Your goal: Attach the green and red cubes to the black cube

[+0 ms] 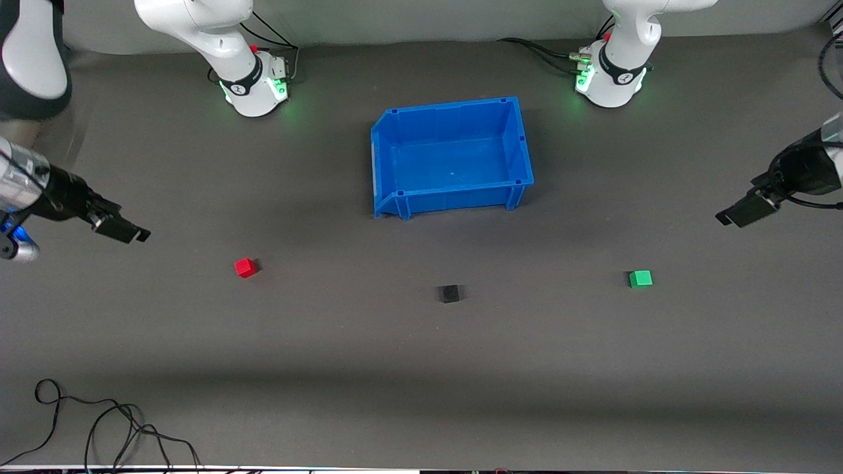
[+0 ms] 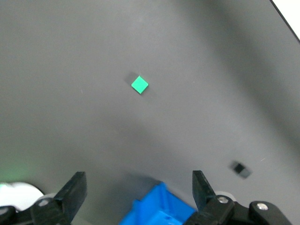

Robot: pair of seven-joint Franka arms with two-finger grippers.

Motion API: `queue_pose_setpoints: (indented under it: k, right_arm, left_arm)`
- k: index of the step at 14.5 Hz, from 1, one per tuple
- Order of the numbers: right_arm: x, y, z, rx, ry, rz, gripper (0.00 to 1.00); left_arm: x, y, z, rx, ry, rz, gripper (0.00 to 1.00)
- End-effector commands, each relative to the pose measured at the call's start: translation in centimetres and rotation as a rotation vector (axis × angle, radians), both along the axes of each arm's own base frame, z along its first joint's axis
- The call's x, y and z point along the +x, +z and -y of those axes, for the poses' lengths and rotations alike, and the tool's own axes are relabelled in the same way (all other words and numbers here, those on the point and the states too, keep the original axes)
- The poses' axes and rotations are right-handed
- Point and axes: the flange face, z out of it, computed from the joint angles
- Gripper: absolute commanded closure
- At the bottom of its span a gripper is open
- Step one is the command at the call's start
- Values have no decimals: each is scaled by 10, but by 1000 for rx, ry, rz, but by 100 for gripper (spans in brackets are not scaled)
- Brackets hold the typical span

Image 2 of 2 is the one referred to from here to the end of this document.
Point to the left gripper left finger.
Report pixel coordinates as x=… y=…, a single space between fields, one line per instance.
x=63 y=201

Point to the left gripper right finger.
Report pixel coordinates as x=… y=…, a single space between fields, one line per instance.
x=204 y=201

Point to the small green cube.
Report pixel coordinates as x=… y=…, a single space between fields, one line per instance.
x=140 y=84

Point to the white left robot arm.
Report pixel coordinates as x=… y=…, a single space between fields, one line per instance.
x=21 y=194

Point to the small black cube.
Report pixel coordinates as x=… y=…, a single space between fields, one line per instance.
x=239 y=168

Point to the blue plastic storage bin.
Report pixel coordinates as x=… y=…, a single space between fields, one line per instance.
x=159 y=206

